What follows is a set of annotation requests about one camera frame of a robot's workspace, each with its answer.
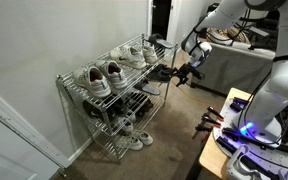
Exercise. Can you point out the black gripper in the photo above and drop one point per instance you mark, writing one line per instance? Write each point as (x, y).
(193, 75)

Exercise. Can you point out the black Nike shoe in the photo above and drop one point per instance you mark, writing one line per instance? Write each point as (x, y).
(94, 111)

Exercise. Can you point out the wooden table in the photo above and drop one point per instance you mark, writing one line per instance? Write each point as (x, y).
(210, 156)

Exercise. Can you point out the white sneaker with red lining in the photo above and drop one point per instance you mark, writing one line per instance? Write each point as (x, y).
(94, 83)
(115, 75)

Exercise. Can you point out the black speaker box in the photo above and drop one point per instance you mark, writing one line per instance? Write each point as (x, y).
(213, 6)

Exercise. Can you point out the white door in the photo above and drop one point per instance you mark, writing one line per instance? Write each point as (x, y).
(10, 156)

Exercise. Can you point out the small white sneaker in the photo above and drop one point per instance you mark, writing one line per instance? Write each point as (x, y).
(127, 126)

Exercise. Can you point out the black striped sandal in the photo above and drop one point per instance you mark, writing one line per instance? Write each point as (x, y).
(145, 106)
(135, 100)

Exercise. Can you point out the grey sofa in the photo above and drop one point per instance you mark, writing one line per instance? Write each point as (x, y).
(230, 70)

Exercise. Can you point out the white Nike sneaker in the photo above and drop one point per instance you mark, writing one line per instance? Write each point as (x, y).
(149, 53)
(130, 60)

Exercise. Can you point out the white door frame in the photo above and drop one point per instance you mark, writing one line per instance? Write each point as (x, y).
(17, 130)

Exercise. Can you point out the small door stop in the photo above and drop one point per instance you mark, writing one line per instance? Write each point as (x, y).
(63, 173)

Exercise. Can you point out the black low shoe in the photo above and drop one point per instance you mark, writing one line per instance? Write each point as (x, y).
(119, 106)

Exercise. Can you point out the patterned pillow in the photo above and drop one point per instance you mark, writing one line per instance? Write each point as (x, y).
(224, 35)

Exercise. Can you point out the black mounting bracket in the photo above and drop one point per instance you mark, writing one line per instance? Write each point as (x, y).
(239, 105)
(227, 145)

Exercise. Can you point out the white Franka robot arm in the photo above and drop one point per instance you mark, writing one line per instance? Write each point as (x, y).
(284, 83)

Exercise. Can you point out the white grey sneaker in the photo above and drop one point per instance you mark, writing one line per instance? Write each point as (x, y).
(132, 143)
(146, 138)

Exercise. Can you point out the white doorway trim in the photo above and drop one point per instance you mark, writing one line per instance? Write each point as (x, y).
(149, 16)

